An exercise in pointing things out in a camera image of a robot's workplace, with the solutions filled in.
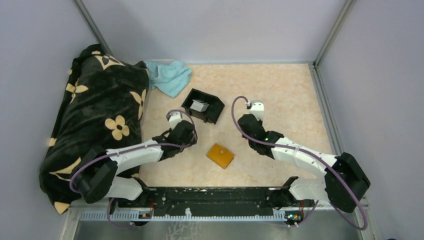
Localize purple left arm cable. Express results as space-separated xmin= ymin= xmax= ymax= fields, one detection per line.
xmin=68 ymin=109 xmax=199 ymax=230

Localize black floral blanket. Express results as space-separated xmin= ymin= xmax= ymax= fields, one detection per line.
xmin=38 ymin=44 xmax=150 ymax=214

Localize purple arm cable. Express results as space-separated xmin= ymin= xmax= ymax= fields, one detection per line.
xmin=230 ymin=96 xmax=369 ymax=232
xmin=68 ymin=109 xmax=199 ymax=230

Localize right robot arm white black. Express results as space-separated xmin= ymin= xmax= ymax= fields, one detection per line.
xmin=231 ymin=100 xmax=371 ymax=213

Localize light blue cloth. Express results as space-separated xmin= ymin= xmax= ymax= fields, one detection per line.
xmin=144 ymin=60 xmax=193 ymax=98

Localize black card tray box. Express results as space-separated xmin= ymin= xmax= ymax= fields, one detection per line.
xmin=181 ymin=88 xmax=225 ymax=125

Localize tan leather card holder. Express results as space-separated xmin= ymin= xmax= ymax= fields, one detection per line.
xmin=206 ymin=143 xmax=235 ymax=169

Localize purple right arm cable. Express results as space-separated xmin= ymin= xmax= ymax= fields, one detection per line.
xmin=230 ymin=96 xmax=369 ymax=232

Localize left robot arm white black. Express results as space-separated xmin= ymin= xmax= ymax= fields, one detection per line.
xmin=69 ymin=109 xmax=198 ymax=207

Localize silver cards in tray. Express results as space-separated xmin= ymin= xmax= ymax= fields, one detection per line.
xmin=190 ymin=99 xmax=209 ymax=112

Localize aluminium frame rail front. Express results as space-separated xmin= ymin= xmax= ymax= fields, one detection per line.
xmin=70 ymin=184 xmax=368 ymax=225

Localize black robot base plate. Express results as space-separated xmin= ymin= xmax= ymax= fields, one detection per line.
xmin=110 ymin=186 xmax=316 ymax=220

